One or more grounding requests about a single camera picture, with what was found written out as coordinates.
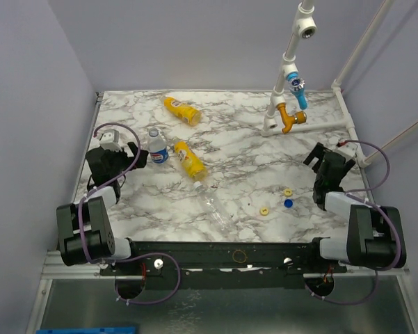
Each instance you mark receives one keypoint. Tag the small clear bottle white cap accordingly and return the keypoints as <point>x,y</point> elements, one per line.
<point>213,207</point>

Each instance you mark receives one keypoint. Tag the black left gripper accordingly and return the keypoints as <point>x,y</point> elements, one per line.
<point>123,154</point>

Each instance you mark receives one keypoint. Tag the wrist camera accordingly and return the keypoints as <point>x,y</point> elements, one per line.
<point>109,140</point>
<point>346,149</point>

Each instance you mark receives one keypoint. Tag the blue tray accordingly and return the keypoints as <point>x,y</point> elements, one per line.
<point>98,330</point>

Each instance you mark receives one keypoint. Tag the blue bottle cap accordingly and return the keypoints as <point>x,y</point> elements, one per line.
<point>288,203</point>

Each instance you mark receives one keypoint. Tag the orange plastic faucet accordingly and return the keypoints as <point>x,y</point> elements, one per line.
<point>288,120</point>

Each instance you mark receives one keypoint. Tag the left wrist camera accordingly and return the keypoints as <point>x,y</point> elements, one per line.
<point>109,140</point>

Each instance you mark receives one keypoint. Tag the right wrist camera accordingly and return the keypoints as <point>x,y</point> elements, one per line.
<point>346,149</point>

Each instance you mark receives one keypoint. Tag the blue plastic faucet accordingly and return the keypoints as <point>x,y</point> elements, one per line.
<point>297,87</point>

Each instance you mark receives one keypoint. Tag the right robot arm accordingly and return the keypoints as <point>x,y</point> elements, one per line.
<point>374,237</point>

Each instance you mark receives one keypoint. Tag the clear bottle blue label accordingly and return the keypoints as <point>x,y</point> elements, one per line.
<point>157,147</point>

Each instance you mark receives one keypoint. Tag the yellow bottle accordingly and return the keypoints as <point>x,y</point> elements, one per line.
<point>189,161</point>
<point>185,112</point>

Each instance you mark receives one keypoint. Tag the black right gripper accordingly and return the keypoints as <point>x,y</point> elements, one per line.
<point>323,158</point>

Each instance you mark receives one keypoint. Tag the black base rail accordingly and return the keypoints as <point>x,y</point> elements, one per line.
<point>222,265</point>

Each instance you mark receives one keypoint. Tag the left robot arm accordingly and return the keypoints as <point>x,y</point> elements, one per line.
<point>84,231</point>

